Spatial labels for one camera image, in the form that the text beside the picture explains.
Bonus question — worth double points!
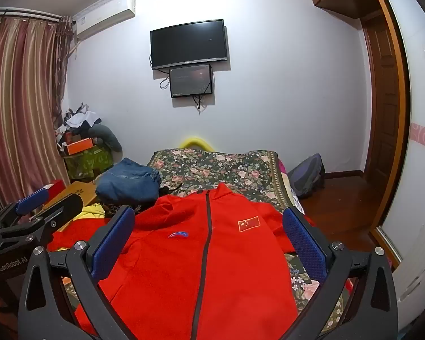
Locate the red box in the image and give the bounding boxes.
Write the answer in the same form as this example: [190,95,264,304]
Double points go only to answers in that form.
[37,179,67,199]

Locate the black monitor cables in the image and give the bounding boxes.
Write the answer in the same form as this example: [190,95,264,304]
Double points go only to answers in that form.
[193,94,210,114]

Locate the white heater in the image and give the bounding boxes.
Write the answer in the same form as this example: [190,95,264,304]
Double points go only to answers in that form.
[391,203,425,330]

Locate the orange box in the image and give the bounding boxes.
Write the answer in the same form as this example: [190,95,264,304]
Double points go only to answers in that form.
[64,138,94,155]

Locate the dark patterned folded garment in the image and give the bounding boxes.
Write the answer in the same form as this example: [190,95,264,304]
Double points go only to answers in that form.
[101,198,153,216]

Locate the grey purple backpack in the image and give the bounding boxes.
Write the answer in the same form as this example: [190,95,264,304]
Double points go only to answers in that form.
[287,153,326,199]

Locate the yellow blanket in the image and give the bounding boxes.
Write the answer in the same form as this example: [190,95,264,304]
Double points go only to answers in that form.
[76,203,107,222]

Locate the red zip jacket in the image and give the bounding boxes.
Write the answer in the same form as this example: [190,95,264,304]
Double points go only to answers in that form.
[48,181,317,340]

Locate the folded blue jeans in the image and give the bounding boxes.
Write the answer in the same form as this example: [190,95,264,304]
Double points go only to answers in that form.
[95,158,162,204]

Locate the striped red curtain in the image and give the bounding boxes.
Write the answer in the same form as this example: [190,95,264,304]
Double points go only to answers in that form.
[0,16,75,208]

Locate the small black wall monitor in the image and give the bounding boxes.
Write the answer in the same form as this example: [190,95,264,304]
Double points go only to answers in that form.
[169,64,214,98]

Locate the cardboard box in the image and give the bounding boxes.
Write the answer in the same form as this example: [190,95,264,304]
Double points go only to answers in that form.
[44,180,100,214]

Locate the green patterned box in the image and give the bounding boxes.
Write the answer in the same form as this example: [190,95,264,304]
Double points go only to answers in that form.
[64,145,114,179]

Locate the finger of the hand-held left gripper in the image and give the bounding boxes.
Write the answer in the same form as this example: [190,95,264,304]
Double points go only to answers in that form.
[0,194,84,247]
[0,188,51,232]

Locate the pile of mixed clutter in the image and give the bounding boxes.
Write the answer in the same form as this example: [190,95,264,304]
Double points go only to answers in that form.
[55,103,101,146]

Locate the yellow plastic object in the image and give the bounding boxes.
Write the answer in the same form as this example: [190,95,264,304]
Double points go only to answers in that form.
[179,135,216,153]

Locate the wall-mounted black television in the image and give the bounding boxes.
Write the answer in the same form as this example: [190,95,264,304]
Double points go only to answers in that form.
[150,19,229,71]

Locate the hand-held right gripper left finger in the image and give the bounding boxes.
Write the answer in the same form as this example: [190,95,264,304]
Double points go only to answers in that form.
[17,205,137,340]

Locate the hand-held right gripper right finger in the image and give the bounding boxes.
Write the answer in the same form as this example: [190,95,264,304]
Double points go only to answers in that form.
[280,206,399,340]

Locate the white air conditioner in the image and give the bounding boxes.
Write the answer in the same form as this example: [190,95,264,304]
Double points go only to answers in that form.
[73,0,137,39]

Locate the floral bedspread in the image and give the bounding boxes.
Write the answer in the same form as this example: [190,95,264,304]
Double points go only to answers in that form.
[62,149,344,326]

